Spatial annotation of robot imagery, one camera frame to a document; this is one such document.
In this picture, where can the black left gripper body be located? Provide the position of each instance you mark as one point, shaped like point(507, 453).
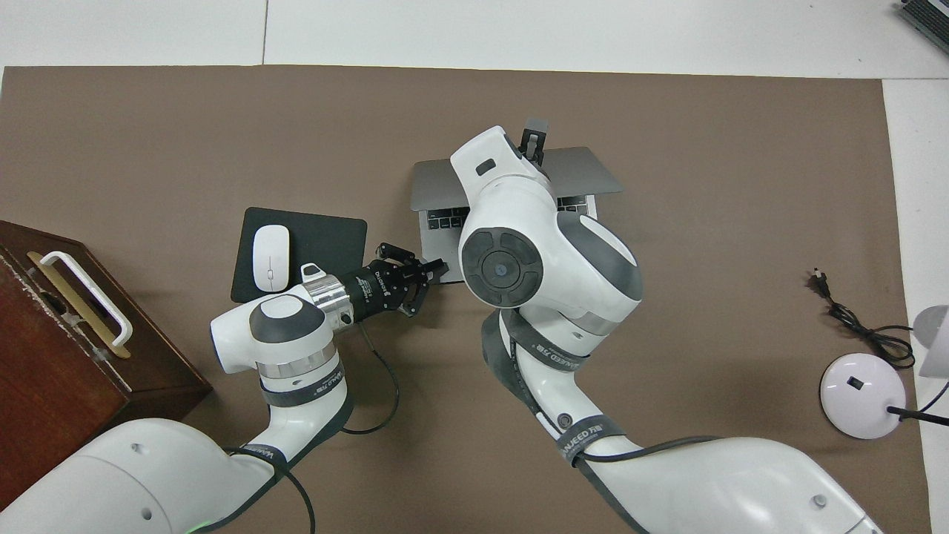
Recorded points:
point(374, 289)

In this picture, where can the grey laptop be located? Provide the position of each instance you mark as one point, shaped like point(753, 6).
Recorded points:
point(586, 174)

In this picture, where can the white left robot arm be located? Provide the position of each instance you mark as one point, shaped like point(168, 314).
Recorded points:
point(282, 348)

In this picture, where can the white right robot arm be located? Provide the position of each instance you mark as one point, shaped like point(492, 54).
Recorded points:
point(578, 252)

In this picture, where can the black mouse pad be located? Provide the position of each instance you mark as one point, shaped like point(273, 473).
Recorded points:
point(330, 245)

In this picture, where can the white computer mouse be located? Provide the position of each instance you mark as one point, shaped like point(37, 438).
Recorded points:
point(271, 259)

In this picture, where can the brown table mat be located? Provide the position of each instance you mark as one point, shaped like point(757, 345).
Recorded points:
point(741, 222)

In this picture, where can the brass plate of box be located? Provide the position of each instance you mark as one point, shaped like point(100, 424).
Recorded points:
point(55, 285)

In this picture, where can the brown wooden box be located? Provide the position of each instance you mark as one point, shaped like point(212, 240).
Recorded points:
point(52, 386)

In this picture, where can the grey device with keys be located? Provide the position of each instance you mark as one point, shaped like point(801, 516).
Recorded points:
point(927, 18)

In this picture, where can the white desk lamp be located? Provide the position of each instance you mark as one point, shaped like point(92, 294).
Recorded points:
point(852, 408)

